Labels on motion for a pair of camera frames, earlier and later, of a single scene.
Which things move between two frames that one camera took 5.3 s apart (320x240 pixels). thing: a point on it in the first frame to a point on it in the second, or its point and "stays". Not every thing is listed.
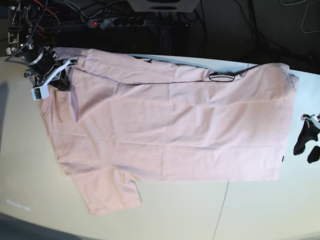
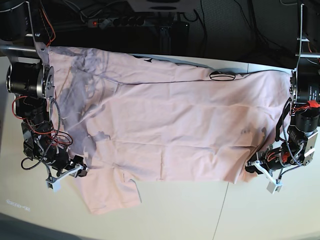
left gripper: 46,66 to 59,160
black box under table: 180,30 stays
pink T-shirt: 127,117 stays
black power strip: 105,23 stays
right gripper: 309,132 to 273,158
